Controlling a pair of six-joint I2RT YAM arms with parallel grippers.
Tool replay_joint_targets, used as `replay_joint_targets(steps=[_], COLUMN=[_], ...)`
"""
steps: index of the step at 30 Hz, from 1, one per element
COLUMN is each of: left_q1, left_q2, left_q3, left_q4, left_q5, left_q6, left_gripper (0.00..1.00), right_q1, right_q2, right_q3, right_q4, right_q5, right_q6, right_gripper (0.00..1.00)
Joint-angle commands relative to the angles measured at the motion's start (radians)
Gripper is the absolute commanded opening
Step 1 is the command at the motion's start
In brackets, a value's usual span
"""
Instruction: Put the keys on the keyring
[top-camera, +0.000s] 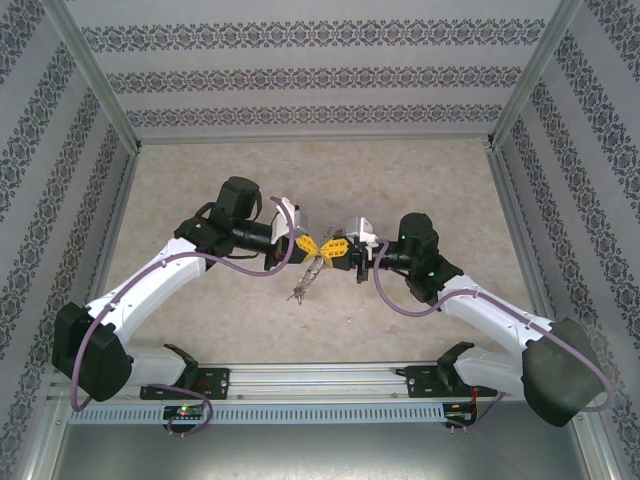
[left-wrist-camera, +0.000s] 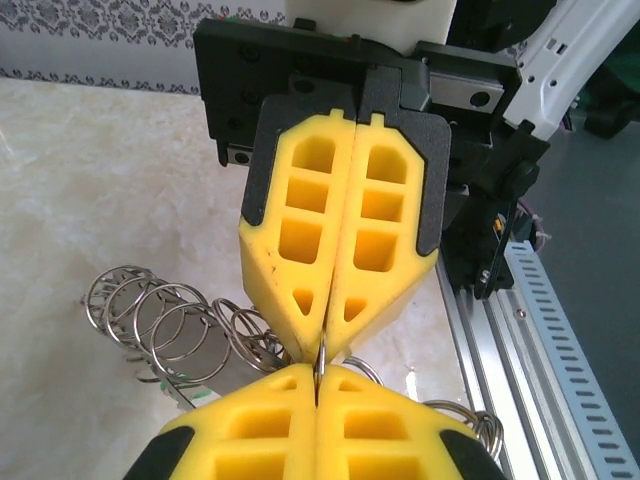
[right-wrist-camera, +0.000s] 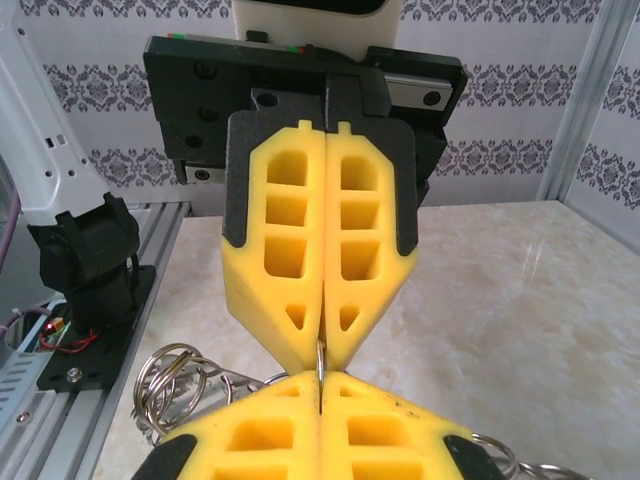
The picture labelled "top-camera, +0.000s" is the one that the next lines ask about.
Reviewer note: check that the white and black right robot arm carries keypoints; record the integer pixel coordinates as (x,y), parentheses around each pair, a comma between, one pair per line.
(500,320)

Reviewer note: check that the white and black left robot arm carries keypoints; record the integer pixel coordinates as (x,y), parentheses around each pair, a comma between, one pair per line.
(145,295)

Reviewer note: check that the grey metal shelf panel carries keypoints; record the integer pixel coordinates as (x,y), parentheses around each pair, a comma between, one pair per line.
(320,455)

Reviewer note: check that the small circuit board green light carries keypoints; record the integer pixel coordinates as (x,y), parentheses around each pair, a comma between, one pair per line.
(184,412)

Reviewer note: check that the aluminium frame beam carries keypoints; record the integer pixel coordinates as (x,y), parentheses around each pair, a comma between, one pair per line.
(515,210)
(116,210)

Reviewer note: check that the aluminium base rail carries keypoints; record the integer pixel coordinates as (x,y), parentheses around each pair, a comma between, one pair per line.
(320,382)

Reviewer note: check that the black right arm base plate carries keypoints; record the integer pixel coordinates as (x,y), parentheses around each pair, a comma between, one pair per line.
(422,382)

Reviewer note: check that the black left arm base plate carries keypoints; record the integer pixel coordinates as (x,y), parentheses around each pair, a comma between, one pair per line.
(215,382)

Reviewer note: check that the aluminium frame post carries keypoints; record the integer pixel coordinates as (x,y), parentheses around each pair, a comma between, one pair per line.
(100,75)
(531,75)

